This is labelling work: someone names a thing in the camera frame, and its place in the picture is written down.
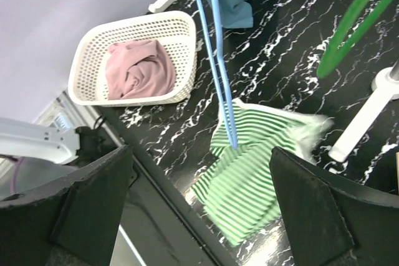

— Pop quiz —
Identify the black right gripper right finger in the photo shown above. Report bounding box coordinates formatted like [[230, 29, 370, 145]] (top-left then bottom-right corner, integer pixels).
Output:
[[269, 147, 398, 265]]

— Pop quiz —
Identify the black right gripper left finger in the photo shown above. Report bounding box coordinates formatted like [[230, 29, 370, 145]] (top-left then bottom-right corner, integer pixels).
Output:
[[1, 146, 133, 265]]

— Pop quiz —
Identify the green striped tank top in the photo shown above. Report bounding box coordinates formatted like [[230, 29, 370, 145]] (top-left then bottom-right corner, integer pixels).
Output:
[[192, 98, 333, 247]]

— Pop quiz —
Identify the light blue wire hanger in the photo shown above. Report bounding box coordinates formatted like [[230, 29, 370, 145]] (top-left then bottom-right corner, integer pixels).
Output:
[[188, 0, 239, 150]]

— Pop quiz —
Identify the pink tank top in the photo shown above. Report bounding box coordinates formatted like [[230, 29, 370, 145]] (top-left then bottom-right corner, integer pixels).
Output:
[[105, 39, 176, 100]]

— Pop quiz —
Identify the green velvet hanger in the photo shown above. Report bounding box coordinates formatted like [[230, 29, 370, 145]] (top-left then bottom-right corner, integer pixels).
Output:
[[316, 0, 399, 78]]

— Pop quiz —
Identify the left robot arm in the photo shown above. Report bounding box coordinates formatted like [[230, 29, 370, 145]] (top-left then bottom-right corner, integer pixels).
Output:
[[1, 118, 103, 164]]

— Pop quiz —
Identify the white metal clothes rack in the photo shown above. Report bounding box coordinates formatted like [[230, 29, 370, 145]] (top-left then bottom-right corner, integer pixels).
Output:
[[148, 0, 399, 163]]

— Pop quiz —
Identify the white perforated plastic basket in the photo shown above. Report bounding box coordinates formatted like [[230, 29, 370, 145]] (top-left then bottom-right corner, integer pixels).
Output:
[[67, 11, 197, 107]]

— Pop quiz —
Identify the black mounting base plate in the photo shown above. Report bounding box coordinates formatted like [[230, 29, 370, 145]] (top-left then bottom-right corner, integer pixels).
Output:
[[96, 107, 237, 265]]

